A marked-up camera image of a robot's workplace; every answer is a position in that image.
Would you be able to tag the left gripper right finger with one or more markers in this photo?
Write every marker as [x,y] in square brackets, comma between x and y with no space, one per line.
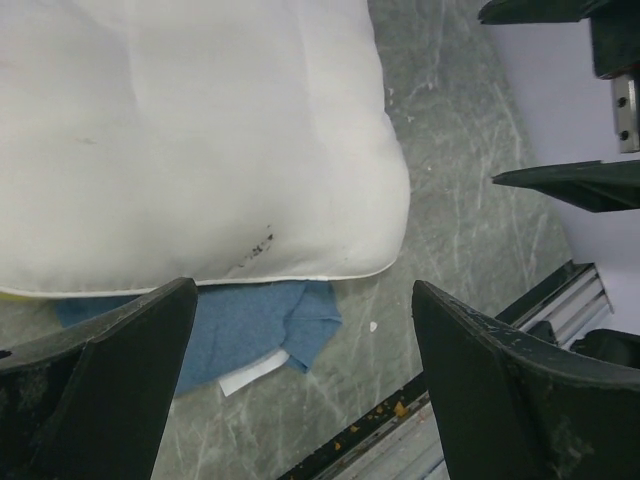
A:
[545,412]

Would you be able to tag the blue pillowcase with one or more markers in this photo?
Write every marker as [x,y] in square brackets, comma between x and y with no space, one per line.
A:
[242,332]

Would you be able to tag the white pillow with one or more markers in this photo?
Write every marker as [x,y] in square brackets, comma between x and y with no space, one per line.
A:
[223,141]

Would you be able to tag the aluminium frame rail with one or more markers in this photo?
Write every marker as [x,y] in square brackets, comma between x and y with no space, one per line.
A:
[403,437]

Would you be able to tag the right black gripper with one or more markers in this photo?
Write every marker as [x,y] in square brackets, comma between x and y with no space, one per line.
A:
[593,186]

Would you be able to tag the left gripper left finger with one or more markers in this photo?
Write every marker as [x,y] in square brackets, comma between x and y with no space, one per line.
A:
[92,401]

